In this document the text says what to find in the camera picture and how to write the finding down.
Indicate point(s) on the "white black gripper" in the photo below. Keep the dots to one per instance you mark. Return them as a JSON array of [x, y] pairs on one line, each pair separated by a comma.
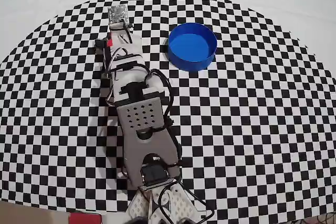
[[121, 42]]

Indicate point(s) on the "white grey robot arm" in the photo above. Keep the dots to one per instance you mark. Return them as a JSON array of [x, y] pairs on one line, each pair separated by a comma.
[[141, 119]]

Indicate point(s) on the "blue round box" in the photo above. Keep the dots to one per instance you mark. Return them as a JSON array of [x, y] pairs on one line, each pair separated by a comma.
[[189, 48]]

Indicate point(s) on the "red flat box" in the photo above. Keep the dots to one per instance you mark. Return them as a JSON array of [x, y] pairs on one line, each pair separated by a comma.
[[85, 218]]

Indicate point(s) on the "black white checkerboard sheet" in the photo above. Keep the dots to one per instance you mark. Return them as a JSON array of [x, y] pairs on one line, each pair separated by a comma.
[[52, 103]]

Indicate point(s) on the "wrist camera with red mount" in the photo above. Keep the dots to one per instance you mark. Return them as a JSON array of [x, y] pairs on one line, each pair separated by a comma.
[[118, 14]]

